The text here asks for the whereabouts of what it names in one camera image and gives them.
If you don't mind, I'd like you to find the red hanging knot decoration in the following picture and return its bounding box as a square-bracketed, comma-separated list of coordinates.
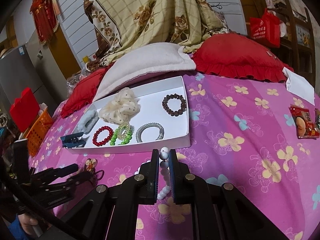
[30, 0, 60, 44]

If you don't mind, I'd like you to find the white bead bracelet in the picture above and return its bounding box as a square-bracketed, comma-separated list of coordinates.
[134, 146, 171, 201]

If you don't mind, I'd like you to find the floral beige quilt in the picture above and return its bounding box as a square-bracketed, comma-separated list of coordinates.
[84, 0, 228, 66]

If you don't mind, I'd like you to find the crumpled clear plastic bag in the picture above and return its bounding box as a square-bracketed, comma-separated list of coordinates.
[66, 68, 90, 97]

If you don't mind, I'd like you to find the white pillow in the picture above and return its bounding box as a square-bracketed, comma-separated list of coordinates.
[93, 42, 196, 102]

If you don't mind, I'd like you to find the red ruffled pillow right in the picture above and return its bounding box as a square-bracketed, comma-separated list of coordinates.
[192, 33, 293, 83]

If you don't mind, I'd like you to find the white shallow box tray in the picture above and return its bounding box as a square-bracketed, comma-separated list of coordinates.
[66, 76, 191, 154]

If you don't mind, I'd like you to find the grey woven bracelet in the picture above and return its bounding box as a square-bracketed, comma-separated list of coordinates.
[135, 122, 165, 143]

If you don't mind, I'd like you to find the red shopping bag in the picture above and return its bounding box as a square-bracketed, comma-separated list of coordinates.
[249, 8, 280, 48]

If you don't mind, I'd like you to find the light blue fluffy scrunchie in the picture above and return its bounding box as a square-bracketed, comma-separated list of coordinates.
[77, 110, 99, 134]

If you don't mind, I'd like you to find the clear spiral hair tie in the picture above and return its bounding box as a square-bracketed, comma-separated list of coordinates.
[117, 122, 132, 140]

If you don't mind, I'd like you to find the blue hair claw clip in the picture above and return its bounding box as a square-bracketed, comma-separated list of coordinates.
[60, 132, 86, 148]

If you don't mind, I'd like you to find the orange plastic basket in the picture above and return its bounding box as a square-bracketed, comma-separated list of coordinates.
[25, 109, 53, 157]

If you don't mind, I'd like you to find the red snack packet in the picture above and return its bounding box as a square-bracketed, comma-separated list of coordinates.
[289, 105, 319, 139]

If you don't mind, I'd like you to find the dark brown bead bracelet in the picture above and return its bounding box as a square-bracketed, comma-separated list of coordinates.
[162, 93, 188, 117]

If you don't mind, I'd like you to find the white paper packet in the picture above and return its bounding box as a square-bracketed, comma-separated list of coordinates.
[282, 67, 315, 106]

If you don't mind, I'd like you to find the red ruffled pillow left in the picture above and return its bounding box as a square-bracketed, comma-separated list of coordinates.
[60, 64, 113, 118]

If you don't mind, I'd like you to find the dark brown hair tie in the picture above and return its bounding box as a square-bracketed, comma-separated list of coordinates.
[82, 157, 105, 188]

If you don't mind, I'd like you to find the red bead bracelet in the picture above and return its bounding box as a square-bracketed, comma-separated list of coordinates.
[92, 125, 114, 147]

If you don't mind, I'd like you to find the grey refrigerator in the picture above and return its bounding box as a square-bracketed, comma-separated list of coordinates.
[0, 32, 66, 115]

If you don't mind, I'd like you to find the person left hand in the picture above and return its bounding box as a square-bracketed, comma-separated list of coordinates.
[17, 213, 39, 238]

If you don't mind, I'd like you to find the green bead bracelet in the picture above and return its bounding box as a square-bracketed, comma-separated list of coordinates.
[109, 127, 133, 146]

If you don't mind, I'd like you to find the cream dotted scrunchie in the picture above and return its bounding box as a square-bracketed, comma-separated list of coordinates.
[98, 87, 140, 125]

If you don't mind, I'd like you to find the red ruffled pillow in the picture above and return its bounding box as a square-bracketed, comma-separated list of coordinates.
[192, 33, 293, 83]
[60, 64, 113, 118]

